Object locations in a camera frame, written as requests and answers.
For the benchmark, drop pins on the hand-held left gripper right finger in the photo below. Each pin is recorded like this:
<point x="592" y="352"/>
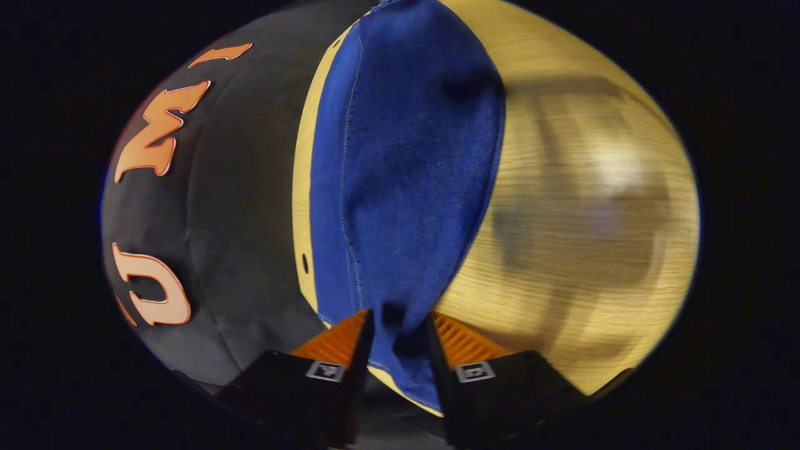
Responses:
<point x="440" y="375"/>

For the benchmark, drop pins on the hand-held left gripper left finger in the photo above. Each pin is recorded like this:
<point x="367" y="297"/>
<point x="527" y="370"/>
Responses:
<point x="359" y="375"/>

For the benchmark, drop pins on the blue jeans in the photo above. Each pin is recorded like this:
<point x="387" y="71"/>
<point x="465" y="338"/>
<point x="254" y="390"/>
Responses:
<point x="406" y="175"/>

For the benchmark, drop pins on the black round table grommet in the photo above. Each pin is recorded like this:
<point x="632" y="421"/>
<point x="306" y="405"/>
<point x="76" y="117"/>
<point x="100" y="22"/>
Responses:
<point x="305" y="263"/>

